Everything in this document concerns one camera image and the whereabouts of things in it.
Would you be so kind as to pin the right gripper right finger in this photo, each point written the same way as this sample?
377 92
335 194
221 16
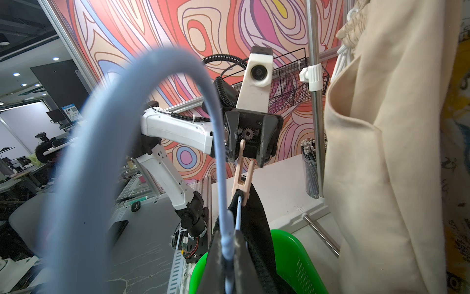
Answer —
245 275

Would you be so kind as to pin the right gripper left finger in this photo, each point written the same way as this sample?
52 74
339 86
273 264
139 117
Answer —
214 278

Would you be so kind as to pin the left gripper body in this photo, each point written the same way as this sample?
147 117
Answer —
260 131

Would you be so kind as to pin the beige shorts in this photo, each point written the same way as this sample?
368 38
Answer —
382 170

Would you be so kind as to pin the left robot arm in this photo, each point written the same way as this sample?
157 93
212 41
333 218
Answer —
171 140

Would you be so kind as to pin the printed white blue yellow shorts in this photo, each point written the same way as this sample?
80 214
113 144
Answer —
455 163

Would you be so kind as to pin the cup of pens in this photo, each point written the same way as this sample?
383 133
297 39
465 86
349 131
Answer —
310 167

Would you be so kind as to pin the green plastic basket tray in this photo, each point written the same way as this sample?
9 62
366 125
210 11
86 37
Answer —
293 265

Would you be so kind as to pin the clothes rack with steel bar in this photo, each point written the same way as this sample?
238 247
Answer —
313 75

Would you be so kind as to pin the black wire basket left wall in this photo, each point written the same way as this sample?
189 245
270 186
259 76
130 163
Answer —
286 89

